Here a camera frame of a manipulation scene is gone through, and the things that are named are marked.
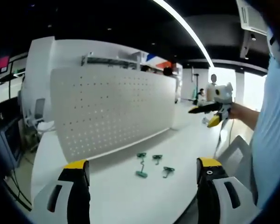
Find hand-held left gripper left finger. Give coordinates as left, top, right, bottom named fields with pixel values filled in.
left=34, top=159, right=91, bottom=224

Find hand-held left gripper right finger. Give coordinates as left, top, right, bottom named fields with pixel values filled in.
left=196, top=156, right=259, bottom=224

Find white perforated mounting plate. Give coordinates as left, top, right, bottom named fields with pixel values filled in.
left=50, top=66, right=178, bottom=163

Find person's right hand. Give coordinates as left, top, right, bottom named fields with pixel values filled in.
left=228, top=102, right=243, bottom=120

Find green stand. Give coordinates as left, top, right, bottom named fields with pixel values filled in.
left=191, top=66, right=200, bottom=105

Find white grey chair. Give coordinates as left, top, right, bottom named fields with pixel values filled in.
left=216, top=135, right=259, bottom=206

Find person in light blue shirt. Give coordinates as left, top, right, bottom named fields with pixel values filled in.
left=249, top=52, right=280, bottom=210

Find white worn device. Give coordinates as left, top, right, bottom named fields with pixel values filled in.
left=266, top=24, right=280, bottom=65

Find ceiling light strip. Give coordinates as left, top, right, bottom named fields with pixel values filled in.
left=151, top=0, right=217, bottom=68

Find dark cabinet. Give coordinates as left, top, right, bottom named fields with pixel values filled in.
left=0, top=116, right=23, bottom=173

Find ceiling air conditioner unit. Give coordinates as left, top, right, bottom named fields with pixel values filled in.
left=235, top=0, right=269, bottom=36

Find grey office chair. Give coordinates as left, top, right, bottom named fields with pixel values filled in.
left=23, top=98, right=46, bottom=152

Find red screen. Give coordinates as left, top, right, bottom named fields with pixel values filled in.
left=0, top=55, right=11, bottom=72

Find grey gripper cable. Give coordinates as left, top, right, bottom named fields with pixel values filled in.
left=213, top=120, right=227, bottom=159
left=228, top=119, right=234, bottom=143

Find black floor cables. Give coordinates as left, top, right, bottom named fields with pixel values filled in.
left=4, top=163, right=32, bottom=212

